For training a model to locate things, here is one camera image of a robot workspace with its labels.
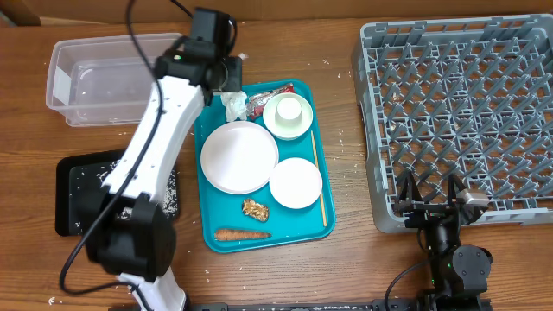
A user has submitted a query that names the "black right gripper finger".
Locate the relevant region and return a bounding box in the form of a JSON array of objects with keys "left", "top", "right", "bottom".
[
  {"left": 447, "top": 173, "right": 467, "bottom": 204},
  {"left": 396, "top": 169, "right": 422, "bottom": 203}
]

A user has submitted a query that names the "white napkin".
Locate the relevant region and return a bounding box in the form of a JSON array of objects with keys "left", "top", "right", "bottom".
[{"left": 220, "top": 91, "right": 247, "bottom": 122}]

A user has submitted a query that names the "red snack wrapper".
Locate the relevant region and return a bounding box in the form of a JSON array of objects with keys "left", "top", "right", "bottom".
[{"left": 246, "top": 83, "right": 295, "bottom": 121}]

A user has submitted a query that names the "white plate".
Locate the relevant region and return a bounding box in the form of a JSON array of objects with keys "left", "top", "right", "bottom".
[{"left": 200, "top": 121, "right": 279, "bottom": 194}]

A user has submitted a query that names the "pile of rice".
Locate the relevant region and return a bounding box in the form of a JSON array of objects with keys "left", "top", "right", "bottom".
[{"left": 73, "top": 159, "right": 179, "bottom": 228}]

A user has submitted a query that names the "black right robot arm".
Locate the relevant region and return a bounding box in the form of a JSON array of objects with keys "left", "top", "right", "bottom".
[{"left": 384, "top": 169, "right": 493, "bottom": 311}]

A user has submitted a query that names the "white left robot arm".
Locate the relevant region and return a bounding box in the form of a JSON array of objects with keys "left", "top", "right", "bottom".
[{"left": 75, "top": 35, "right": 242, "bottom": 310}]

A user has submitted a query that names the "pale green bowl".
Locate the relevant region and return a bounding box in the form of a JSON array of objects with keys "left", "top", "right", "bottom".
[{"left": 263, "top": 92, "right": 314, "bottom": 141}]

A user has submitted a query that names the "white paper cup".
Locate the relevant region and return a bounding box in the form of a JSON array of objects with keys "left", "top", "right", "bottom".
[{"left": 276, "top": 98, "right": 302, "bottom": 124}]

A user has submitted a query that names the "grey dish rack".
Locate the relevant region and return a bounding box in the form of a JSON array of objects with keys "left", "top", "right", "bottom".
[{"left": 352, "top": 14, "right": 552, "bottom": 233}]

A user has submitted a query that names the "wooden chopstick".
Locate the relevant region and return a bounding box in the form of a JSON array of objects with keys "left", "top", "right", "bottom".
[{"left": 310, "top": 130, "right": 327, "bottom": 227}]

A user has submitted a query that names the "teal plastic tray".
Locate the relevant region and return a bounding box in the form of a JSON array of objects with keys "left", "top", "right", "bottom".
[{"left": 194, "top": 96, "right": 336, "bottom": 253}]

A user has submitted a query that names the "pink white bowl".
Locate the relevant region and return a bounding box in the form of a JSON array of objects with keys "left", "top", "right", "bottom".
[{"left": 269, "top": 157, "right": 320, "bottom": 209}]

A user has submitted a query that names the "clear plastic bin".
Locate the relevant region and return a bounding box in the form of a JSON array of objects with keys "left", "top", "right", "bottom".
[{"left": 45, "top": 32, "right": 187, "bottom": 128}]

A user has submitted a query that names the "brown food scrap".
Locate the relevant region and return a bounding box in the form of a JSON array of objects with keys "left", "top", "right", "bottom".
[{"left": 242, "top": 199, "right": 270, "bottom": 222}]

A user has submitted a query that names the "orange carrot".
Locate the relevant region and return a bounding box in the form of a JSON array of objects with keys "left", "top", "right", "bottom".
[{"left": 214, "top": 228, "right": 271, "bottom": 242}]

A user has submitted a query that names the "black tray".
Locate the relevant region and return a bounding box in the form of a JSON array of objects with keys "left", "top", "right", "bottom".
[{"left": 54, "top": 149, "right": 181, "bottom": 238}]

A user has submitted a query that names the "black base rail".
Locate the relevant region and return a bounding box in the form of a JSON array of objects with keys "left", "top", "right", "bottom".
[{"left": 190, "top": 299, "right": 426, "bottom": 311}]

